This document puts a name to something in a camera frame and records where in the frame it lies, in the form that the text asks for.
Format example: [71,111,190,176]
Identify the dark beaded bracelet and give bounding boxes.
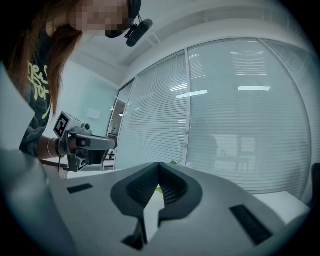
[54,138,63,158]

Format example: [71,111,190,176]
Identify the white standing desk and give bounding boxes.
[59,159,312,245]

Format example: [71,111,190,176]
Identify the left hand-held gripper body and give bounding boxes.
[53,111,92,173]

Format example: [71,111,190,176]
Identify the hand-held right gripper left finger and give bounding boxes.
[42,161,161,256]

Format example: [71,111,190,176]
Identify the thin silver bracelet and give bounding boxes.
[46,137,57,158]

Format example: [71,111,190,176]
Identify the black head strap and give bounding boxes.
[104,0,143,39]

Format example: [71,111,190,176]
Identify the person's left forearm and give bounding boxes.
[38,136,62,160]

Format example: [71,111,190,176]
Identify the black printed t-shirt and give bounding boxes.
[18,32,55,157]

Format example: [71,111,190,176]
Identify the black head-mounted camera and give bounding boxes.
[124,18,154,48]

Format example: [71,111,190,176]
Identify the artificial flower bouquet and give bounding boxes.
[155,159,185,195]

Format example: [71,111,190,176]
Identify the person's left hand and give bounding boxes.
[69,136,87,154]

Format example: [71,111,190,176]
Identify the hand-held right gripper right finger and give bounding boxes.
[149,161,287,256]

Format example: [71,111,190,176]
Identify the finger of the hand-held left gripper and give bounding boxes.
[85,134,118,152]
[86,149,111,166]

